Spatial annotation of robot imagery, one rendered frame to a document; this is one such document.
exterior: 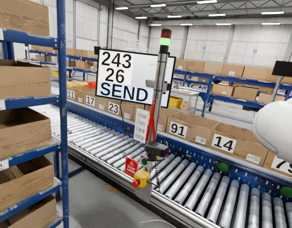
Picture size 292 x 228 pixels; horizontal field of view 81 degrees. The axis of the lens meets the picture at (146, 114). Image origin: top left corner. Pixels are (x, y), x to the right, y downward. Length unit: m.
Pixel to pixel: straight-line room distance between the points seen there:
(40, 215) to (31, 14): 0.80
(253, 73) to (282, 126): 5.39
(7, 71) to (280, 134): 0.79
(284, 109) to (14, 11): 0.80
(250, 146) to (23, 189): 1.35
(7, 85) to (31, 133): 0.19
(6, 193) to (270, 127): 0.88
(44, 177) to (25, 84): 0.39
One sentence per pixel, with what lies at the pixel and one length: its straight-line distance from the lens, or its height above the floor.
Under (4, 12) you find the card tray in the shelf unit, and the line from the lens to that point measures 0.69.
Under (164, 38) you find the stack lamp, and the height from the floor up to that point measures 1.62.
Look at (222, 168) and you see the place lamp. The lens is 1.48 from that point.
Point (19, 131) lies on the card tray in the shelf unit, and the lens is 0.76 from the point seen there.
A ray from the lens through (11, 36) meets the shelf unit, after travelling 0.66.
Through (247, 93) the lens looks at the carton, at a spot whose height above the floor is 0.98.
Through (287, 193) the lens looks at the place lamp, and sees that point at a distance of 1.51.
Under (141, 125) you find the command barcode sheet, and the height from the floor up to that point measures 1.15.
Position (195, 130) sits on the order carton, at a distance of 1.51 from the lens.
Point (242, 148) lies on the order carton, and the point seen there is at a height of 0.98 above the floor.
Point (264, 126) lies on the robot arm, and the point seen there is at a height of 1.37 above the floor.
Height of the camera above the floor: 1.50
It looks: 17 degrees down
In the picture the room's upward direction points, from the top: 7 degrees clockwise
